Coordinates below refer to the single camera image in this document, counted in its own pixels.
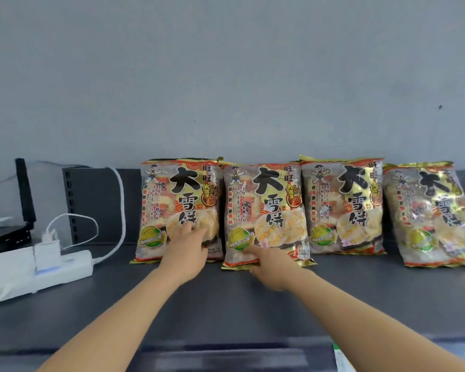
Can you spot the person's right hand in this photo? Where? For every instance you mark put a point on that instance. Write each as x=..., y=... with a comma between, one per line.
x=277, y=271

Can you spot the large white power adapter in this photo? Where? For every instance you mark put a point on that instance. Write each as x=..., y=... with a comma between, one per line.
x=11, y=269

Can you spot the dark grey metal shelf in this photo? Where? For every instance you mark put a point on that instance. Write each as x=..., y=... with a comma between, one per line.
x=236, y=306

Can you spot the black router with antennas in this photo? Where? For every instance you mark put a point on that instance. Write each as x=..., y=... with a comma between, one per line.
x=21, y=189

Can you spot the person's right forearm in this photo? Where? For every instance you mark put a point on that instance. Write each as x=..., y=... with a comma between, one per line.
x=372, y=333

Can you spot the person's left hand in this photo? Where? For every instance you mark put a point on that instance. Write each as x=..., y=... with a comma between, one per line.
x=186, y=255

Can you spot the white power strip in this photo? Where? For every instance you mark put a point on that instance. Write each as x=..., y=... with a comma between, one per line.
x=73, y=267

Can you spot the big rice cracker bag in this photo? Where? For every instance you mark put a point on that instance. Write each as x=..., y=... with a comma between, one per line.
x=178, y=189
x=434, y=213
x=345, y=197
x=267, y=197

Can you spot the small white charger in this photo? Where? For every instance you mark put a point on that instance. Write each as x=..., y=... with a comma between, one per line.
x=48, y=255

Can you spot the person's left forearm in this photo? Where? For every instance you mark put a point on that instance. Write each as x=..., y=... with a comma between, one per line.
x=112, y=333

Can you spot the yellow green price label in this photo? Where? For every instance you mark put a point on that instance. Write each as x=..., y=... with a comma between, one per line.
x=343, y=360

